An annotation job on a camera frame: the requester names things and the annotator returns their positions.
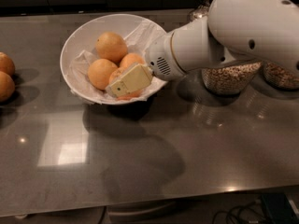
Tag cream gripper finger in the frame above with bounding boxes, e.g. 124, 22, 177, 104
106, 63, 153, 97

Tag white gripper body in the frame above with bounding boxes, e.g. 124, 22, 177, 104
145, 32, 185, 81

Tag orange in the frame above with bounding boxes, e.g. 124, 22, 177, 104
0, 71, 15, 102
109, 67, 142, 100
120, 53, 145, 68
0, 52, 15, 76
88, 59, 118, 91
95, 32, 128, 63

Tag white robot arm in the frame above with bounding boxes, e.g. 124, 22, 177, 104
106, 0, 299, 97

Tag white bowl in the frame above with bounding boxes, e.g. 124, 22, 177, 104
59, 13, 169, 105

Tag white paper liner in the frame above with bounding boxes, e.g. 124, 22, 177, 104
68, 18, 169, 105

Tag front glass cereal jar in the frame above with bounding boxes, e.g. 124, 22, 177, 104
202, 63, 262, 95

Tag back left glass jar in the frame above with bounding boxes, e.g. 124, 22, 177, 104
188, 0, 213, 21

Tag far right glass jar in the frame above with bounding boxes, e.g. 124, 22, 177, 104
263, 63, 299, 91

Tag black power adapter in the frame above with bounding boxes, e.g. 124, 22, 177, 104
261, 193, 299, 224

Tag black cable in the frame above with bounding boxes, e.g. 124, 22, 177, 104
212, 201, 265, 224

